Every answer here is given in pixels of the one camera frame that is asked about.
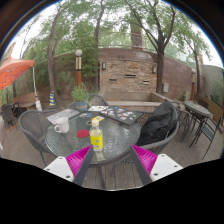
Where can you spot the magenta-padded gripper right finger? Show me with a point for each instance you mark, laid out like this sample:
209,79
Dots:
165,165

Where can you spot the black backpack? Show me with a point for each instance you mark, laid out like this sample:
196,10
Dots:
160,123

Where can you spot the black wall lamp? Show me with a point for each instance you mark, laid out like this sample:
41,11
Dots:
154,69
104,65

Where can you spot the green plant in blue pot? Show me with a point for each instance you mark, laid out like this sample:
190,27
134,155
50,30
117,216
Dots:
80,95

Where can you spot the wooden bench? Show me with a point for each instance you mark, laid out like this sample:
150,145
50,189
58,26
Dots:
25,99

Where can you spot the black metal patio chair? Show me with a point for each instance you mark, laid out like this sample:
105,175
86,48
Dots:
208,131

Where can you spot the black laptop with stickers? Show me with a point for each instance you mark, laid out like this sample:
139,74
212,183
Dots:
121,115

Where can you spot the white ceramic mug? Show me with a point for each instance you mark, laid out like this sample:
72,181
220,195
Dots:
62,125

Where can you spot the clear bottle with yellow label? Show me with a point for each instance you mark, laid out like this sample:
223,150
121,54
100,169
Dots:
96,140

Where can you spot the grey wall box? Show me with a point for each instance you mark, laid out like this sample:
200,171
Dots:
165,87

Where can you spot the white sticker sheet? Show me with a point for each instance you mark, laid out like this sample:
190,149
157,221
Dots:
96,108

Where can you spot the blue and yellow striped cone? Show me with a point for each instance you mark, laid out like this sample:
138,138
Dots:
52,99

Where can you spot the brown lamp post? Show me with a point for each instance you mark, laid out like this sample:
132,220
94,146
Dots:
193,85

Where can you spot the tall tree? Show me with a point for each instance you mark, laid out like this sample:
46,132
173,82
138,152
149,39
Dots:
50,66
197,76
97,33
160,73

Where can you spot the round dark patio table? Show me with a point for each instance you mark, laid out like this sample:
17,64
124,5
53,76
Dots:
196,108

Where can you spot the small blue card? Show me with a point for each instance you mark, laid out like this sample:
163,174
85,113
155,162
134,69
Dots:
85,115

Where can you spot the orange parasol with white pole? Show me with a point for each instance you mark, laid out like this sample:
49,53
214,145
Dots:
13,70

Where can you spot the lamp post with white globe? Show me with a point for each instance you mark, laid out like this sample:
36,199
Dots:
78,70

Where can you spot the dark patio chair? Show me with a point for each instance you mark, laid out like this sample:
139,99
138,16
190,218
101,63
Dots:
8,115

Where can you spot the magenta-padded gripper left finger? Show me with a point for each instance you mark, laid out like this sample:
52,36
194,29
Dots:
59,166

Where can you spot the silver laptop with stickers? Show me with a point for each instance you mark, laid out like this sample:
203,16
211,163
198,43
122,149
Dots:
63,115

